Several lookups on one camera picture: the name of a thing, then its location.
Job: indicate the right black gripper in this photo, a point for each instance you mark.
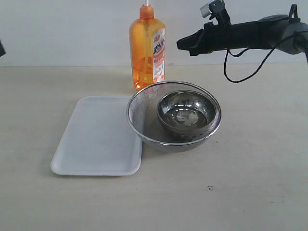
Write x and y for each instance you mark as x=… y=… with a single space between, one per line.
x=213 y=38

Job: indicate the orange dish soap bottle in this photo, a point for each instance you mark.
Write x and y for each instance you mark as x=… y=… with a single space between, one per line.
x=147 y=36

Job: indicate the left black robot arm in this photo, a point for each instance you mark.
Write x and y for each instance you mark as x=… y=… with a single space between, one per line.
x=2 y=50

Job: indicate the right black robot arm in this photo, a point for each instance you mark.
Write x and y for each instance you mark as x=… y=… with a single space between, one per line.
x=284 y=32

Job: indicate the small stainless steel bowl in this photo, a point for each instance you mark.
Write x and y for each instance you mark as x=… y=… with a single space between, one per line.
x=189 y=113

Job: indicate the steel mesh strainer basket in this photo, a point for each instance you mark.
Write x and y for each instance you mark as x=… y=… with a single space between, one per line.
x=142 y=117

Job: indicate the white rectangular plastic tray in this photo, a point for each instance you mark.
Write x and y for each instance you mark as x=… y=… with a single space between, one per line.
x=98 y=140

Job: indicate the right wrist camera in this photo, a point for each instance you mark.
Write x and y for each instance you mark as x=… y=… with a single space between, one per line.
x=216 y=9

